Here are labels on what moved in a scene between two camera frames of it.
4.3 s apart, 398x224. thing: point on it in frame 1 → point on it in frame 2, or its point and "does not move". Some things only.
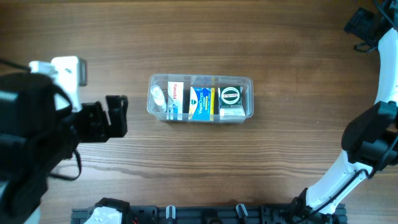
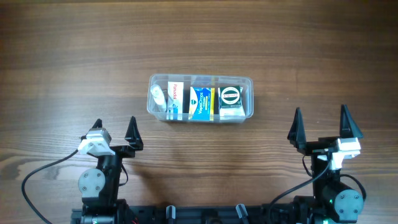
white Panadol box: [175, 96] does not move
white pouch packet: [231, 101] does not move
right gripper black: [356, 23] → [321, 146]
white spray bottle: [158, 97] does not move
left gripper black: [101, 118] → [118, 149]
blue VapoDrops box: [201, 104] does not move
